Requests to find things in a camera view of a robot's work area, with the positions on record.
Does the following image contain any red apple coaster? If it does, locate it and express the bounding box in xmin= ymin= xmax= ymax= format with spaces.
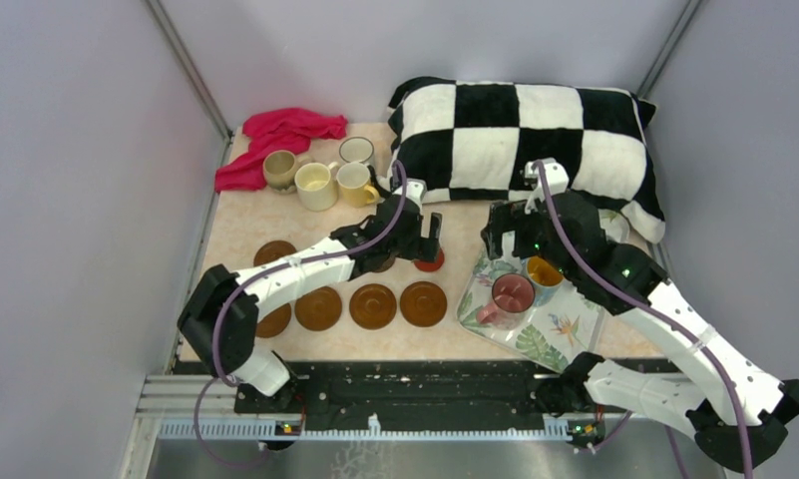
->
xmin=413 ymin=248 xmax=445 ymax=272

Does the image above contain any amber wooden coaster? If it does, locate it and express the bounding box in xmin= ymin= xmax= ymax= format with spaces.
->
xmin=399 ymin=281 xmax=448 ymax=327
xmin=349 ymin=283 xmax=397 ymax=330
xmin=294 ymin=286 xmax=343 ymax=332

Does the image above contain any dark walnut wooden coaster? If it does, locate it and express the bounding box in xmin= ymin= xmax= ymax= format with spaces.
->
xmin=252 ymin=239 xmax=297 ymax=266
xmin=374 ymin=257 xmax=396 ymax=273

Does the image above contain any brown wooden coaster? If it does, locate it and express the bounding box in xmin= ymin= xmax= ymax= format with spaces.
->
xmin=255 ymin=303 xmax=292 ymax=338

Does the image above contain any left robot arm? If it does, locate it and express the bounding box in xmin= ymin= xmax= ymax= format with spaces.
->
xmin=178 ymin=194 xmax=443 ymax=413

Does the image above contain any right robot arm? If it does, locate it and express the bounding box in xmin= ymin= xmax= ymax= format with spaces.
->
xmin=481 ymin=192 xmax=799 ymax=475

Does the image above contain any pink mug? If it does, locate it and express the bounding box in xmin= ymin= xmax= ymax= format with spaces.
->
xmin=476 ymin=273 xmax=536 ymax=330

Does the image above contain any blue mug yellow inside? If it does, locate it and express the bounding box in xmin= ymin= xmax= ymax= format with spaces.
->
xmin=524 ymin=256 xmax=565 ymax=306

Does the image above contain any black white checkered pillow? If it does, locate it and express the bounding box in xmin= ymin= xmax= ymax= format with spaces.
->
xmin=387 ymin=77 xmax=666 ymax=243

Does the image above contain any yellow ceramic mug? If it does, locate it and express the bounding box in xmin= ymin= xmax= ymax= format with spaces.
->
xmin=336 ymin=163 xmax=380 ymax=208

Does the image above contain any floral white tray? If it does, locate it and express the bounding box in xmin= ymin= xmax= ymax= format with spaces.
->
xmin=456 ymin=246 xmax=606 ymax=372

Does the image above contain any white dark-rimmed mug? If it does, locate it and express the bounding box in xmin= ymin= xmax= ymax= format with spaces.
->
xmin=338 ymin=137 xmax=375 ymax=165

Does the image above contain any cream ceramic mug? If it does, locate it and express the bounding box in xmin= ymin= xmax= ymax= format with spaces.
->
xmin=294 ymin=162 xmax=339 ymax=212

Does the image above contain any beige ceramic mug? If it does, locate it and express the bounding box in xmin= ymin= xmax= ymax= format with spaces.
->
xmin=262 ymin=150 xmax=313 ymax=195

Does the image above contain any crumpled pink cloth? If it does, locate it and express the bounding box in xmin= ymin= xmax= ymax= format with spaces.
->
xmin=213 ymin=108 xmax=348 ymax=193

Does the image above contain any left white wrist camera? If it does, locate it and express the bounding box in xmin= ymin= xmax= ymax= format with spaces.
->
xmin=396 ymin=179 xmax=427 ymax=207

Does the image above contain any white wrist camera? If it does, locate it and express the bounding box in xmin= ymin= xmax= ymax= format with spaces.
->
xmin=524 ymin=158 xmax=570 ymax=214
xmin=396 ymin=179 xmax=427 ymax=207

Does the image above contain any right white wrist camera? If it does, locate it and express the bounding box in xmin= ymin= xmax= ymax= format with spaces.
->
xmin=524 ymin=158 xmax=570 ymax=214

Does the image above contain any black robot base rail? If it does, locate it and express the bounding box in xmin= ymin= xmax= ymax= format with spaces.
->
xmin=233 ymin=358 xmax=687 ymax=434

